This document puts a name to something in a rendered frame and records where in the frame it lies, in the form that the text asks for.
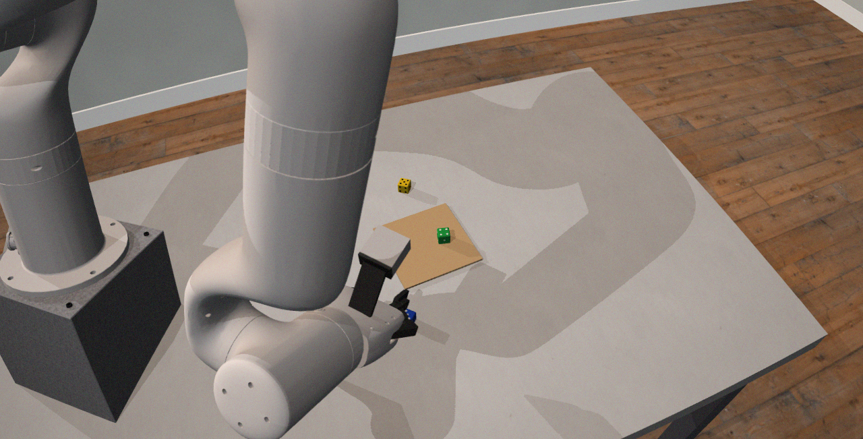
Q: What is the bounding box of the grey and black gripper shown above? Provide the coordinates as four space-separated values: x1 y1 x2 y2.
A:
327 285 418 369

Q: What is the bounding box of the tan square mat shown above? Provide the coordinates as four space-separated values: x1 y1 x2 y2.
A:
383 203 483 289

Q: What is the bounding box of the green die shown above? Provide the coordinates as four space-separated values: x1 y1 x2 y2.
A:
437 227 450 244

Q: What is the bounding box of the yellow die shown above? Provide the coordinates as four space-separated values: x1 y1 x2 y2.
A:
398 178 411 194

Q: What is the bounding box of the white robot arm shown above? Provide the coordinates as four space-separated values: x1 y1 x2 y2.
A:
0 0 398 439

